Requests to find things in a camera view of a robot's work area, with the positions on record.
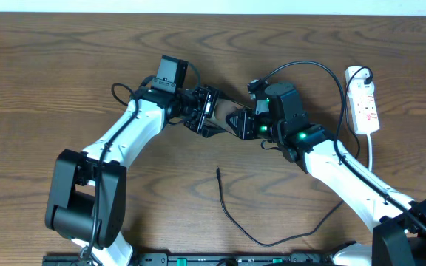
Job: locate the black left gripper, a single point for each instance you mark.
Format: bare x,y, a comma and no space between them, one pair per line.
209,94

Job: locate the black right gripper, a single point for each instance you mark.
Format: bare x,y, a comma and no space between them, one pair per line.
244,118

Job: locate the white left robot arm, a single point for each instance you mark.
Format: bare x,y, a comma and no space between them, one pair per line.
87,199

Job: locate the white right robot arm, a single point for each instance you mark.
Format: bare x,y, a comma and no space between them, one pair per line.
397,222

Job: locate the white USB charger adapter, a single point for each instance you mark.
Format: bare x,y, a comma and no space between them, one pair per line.
357,73

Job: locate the white power strip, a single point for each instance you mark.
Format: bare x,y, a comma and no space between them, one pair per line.
363,108

